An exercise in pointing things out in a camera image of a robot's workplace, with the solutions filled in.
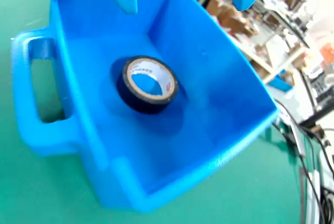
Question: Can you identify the large cardboard box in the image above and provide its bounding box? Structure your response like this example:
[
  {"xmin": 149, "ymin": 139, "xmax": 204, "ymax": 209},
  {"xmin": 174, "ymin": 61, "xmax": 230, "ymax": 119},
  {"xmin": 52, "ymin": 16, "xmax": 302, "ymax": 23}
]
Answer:
[{"xmin": 219, "ymin": 7, "xmax": 259, "ymax": 37}]

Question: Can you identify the blue plastic box with handle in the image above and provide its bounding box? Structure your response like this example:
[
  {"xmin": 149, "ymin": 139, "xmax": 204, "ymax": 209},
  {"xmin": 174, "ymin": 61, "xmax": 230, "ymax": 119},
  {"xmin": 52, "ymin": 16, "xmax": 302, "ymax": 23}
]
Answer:
[{"xmin": 10, "ymin": 0, "xmax": 280, "ymax": 213}]

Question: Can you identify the blue storage bin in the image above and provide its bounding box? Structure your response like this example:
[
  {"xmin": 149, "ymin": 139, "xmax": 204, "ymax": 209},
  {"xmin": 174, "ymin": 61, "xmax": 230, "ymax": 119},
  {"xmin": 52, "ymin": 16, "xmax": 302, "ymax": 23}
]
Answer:
[{"xmin": 267, "ymin": 69, "xmax": 293, "ymax": 93}]

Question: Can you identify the black cable with inline switch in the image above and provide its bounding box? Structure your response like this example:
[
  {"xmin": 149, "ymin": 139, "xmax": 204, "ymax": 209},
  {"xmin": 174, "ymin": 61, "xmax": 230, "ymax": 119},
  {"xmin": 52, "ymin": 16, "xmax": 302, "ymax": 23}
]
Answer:
[{"xmin": 272, "ymin": 98, "xmax": 334, "ymax": 224}]

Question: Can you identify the black electrical tape roll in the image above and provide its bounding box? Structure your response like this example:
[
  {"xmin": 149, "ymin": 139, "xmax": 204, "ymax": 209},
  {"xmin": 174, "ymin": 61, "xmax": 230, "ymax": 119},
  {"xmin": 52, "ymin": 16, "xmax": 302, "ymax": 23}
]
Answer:
[{"xmin": 116, "ymin": 55, "xmax": 180, "ymax": 115}]

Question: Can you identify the small cardboard box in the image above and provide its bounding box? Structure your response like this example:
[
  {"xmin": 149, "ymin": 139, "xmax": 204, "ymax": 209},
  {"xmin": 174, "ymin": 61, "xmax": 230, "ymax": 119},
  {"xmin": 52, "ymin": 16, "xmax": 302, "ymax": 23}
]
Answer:
[{"xmin": 206, "ymin": 0, "xmax": 230, "ymax": 17}]

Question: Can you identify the white shelf frame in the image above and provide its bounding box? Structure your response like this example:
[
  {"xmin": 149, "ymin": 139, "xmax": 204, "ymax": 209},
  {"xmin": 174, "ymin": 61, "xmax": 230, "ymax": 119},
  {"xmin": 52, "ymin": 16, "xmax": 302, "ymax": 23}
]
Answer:
[{"xmin": 229, "ymin": 33, "xmax": 308, "ymax": 84}]

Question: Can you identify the orange object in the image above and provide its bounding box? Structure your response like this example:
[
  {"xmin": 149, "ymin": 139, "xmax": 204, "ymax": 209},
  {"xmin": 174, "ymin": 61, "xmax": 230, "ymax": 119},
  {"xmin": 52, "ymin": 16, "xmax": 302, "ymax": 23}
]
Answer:
[{"xmin": 319, "ymin": 43, "xmax": 334, "ymax": 64}]

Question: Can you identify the green cutting mat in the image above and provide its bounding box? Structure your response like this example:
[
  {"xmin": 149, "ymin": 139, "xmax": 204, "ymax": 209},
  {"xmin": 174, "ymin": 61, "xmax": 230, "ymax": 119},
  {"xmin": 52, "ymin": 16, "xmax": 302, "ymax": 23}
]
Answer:
[{"xmin": 0, "ymin": 0, "xmax": 321, "ymax": 224}]

